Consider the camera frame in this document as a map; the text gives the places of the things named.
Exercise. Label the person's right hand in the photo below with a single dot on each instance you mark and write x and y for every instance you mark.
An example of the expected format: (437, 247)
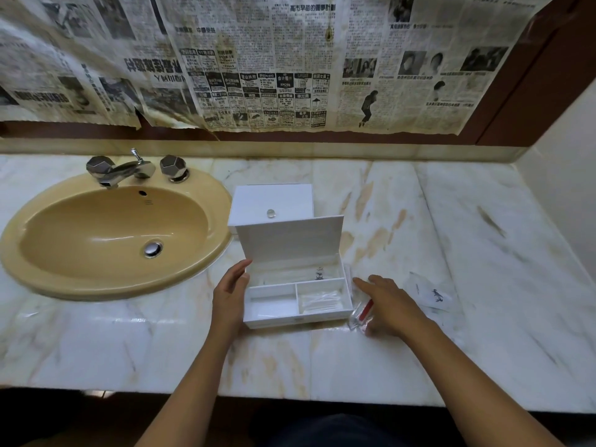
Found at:
(398, 311)

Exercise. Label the person's left hand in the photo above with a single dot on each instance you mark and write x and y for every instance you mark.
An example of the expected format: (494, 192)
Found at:
(228, 302)

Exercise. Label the red item packet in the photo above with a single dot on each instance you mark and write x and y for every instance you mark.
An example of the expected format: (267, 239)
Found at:
(365, 309)

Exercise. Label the white box with round knob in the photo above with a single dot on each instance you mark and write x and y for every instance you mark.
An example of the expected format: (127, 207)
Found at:
(270, 197)
(288, 239)

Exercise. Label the person's right forearm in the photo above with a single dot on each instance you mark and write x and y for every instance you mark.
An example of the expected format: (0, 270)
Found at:
(479, 391)

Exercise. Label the person's left forearm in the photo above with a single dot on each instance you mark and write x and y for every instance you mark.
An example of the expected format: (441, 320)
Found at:
(186, 395)

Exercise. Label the person's dark clothing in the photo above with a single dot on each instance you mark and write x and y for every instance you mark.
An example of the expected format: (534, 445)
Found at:
(335, 435)

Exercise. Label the chrome sink drain plug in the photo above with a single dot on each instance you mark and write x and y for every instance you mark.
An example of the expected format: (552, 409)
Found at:
(153, 249)

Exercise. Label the beige oval sink basin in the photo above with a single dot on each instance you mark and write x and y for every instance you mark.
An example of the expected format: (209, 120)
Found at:
(107, 237)

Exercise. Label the chrome faceted faucet knob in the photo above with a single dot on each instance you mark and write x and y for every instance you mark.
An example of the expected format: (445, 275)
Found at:
(173, 166)
(100, 166)

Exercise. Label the chrome faucet spout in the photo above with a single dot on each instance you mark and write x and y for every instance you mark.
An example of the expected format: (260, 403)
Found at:
(125, 171)

